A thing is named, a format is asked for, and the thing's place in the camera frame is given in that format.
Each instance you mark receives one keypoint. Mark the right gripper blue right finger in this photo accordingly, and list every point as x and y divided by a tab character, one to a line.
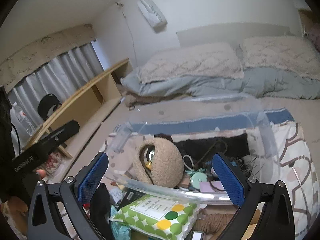
276	220

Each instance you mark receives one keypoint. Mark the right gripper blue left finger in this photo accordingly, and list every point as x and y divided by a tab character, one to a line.
45	220

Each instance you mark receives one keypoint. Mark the person's left hand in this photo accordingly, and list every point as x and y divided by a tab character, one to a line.
42	174

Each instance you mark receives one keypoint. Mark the clear water bottle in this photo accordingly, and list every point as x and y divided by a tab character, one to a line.
23	119

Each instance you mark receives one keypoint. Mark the patterned beige blanket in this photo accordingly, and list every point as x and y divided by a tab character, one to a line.
293	164

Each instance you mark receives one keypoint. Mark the brown yarn ball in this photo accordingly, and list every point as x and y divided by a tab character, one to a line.
214	218

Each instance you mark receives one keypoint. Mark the black cloth item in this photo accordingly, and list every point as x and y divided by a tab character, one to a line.
100	208

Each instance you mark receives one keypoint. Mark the mint round compact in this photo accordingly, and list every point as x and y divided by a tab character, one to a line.
196	179

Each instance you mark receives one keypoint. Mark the black cap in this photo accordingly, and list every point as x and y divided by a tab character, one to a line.
48	105

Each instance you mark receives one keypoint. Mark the black fabric in bin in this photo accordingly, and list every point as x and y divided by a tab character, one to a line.
202	150

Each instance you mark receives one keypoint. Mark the teal tissue packet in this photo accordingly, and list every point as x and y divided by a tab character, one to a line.
120	231

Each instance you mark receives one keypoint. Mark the green polka dot wipes pack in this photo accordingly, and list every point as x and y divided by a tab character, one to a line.
159	218

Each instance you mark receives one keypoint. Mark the black dark packet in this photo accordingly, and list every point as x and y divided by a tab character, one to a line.
129	197

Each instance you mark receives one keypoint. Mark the grey curtain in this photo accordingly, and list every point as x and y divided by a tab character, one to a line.
62	76

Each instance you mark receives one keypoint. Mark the clear plastic storage bin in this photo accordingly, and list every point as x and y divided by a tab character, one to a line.
186	109

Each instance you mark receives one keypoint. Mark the beige fuzzy teddy bag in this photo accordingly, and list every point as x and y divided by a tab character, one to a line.
158	162

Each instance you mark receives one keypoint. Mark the grey-blue duvet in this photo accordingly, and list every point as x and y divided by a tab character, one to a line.
258	82

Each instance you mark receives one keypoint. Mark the left beige quilted pillow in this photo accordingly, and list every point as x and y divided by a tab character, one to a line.
210	60

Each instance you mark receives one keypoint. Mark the beige quilted pillow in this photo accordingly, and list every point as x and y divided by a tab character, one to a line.
210	60
289	53

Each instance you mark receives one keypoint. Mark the right beige quilted pillow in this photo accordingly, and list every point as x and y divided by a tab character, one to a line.
289	53

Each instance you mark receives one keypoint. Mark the white headboard panel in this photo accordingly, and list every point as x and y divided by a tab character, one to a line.
232	33

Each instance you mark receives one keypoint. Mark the white hanging wall pouch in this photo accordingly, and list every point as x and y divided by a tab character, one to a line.
152	13

